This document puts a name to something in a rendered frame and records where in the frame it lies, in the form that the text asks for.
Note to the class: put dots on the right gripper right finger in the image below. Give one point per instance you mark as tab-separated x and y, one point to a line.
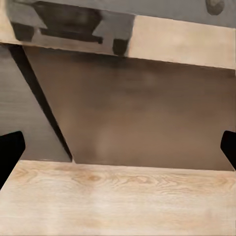
228	146

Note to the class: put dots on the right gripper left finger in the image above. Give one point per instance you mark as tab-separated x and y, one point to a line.
12	146

